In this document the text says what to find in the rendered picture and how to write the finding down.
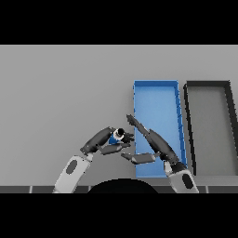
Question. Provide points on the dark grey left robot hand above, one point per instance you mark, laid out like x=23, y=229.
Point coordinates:
x=98, y=140

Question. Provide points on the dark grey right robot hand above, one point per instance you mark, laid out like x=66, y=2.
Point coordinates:
x=158, y=143

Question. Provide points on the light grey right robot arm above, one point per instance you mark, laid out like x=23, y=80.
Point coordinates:
x=183, y=180

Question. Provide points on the blue rectangular bin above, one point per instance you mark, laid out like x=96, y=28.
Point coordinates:
x=156, y=124

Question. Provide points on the dark grey rectangular bin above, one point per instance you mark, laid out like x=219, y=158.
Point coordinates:
x=210, y=127

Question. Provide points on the flat black rounded shape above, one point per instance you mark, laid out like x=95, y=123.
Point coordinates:
x=122, y=186

